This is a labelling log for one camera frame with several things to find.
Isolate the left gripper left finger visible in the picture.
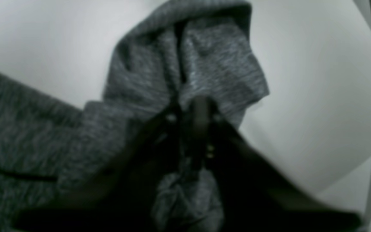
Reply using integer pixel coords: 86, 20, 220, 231
13, 105, 195, 232

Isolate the dark grey t-shirt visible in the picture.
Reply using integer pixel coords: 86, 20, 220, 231
0, 0, 269, 232

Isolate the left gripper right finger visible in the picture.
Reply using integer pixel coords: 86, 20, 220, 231
192, 96, 363, 232

